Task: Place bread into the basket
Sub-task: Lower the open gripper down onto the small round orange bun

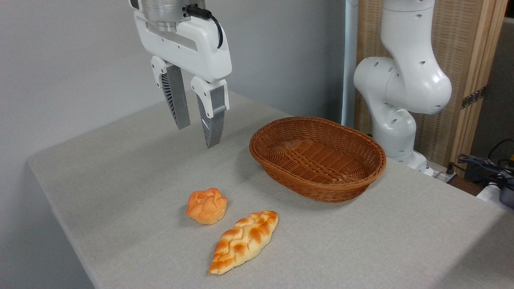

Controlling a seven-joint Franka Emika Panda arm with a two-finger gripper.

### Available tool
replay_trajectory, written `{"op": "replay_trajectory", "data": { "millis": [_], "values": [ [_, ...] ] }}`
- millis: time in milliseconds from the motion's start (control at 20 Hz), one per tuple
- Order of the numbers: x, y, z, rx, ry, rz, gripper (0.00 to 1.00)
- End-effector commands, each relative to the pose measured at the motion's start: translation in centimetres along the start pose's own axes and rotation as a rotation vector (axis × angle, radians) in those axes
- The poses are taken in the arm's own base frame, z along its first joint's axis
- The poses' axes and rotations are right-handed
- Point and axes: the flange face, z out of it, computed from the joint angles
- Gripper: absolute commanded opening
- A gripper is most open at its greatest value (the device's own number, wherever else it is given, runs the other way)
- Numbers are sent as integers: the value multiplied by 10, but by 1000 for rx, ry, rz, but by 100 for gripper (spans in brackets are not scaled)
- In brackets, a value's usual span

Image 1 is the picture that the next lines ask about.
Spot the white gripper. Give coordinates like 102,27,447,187
134,10,233,149

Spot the round orange bread roll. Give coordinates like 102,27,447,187
186,188,228,225

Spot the brown wicker oval basket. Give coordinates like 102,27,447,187
249,117,387,203

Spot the long braided bread loaf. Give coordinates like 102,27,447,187
208,210,279,275

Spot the white vertical pole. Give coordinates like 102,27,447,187
341,0,359,127

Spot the white power strip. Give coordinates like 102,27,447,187
430,167,459,184

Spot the wooden folding screen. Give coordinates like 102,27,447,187
355,0,509,178

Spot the metal screen hinge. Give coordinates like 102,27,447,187
461,85,487,110

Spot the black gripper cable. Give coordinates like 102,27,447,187
186,5,224,49

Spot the bundle of black cables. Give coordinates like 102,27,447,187
453,138,514,190

